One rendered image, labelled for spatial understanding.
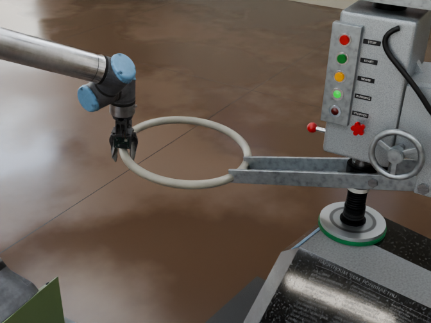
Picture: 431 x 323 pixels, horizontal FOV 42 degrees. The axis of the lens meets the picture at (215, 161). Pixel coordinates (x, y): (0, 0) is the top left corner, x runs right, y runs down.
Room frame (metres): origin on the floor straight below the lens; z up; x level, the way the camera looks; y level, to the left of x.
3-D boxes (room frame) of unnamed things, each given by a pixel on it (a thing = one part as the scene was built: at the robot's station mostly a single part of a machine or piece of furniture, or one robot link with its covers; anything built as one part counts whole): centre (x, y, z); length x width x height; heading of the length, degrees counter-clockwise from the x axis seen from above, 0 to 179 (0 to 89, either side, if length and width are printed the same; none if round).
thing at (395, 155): (1.36, -0.50, 1.21); 0.15 x 0.10 x 0.15; 60
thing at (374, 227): (1.53, -0.45, 0.86); 0.21 x 0.21 x 0.01
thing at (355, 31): (1.46, -0.34, 1.38); 0.08 x 0.03 x 0.28; 60
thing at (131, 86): (1.81, 0.33, 1.19); 0.10 x 0.09 x 0.12; 146
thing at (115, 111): (1.81, 0.33, 1.11); 0.10 x 0.09 x 0.05; 91
